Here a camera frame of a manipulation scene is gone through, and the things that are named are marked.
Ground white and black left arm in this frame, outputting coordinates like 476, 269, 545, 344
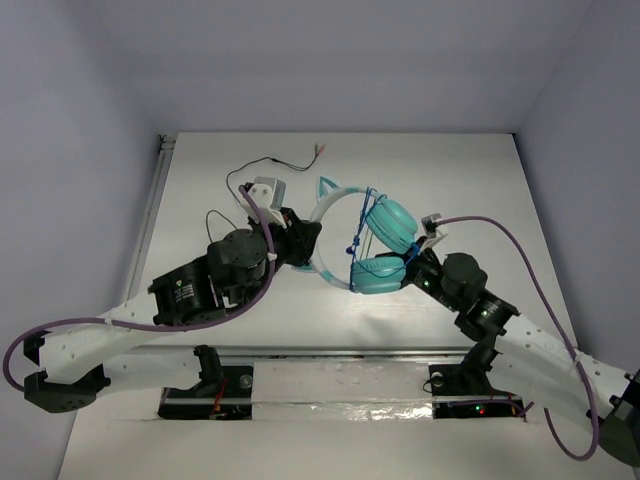
20, 208, 322, 413

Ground white front cover board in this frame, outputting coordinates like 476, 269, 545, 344
57, 357, 631, 480

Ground aluminium left rail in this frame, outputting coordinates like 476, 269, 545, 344
142, 135, 177, 235

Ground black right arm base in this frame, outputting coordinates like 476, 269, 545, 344
422, 344, 527, 420

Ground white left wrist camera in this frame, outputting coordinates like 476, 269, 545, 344
243, 177, 286, 227

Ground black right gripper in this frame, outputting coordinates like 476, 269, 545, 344
361, 236, 461, 313

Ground teal cat ear headphones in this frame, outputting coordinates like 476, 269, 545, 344
297, 176, 420, 295

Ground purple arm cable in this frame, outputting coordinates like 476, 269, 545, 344
434, 215, 600, 460
3, 185, 276, 416

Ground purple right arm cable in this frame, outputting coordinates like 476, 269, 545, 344
434, 215, 600, 460

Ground black headphone cable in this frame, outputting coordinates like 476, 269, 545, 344
204, 143, 327, 246

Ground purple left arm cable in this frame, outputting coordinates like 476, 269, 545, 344
3, 185, 276, 416

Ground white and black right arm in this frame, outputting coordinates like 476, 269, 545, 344
406, 250, 639, 467

